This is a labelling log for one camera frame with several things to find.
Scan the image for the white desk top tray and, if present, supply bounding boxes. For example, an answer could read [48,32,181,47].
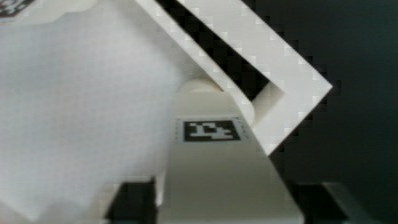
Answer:
[0,0,258,224]

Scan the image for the white front fence bar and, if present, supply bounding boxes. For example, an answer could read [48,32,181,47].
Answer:
[247,81,334,157]

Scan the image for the white right fence block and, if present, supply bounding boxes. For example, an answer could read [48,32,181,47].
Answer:
[171,0,332,103]

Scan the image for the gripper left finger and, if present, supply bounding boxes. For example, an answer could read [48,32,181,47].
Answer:
[105,179,158,224]

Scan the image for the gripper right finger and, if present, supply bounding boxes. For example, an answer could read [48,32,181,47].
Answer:
[291,182,380,224]

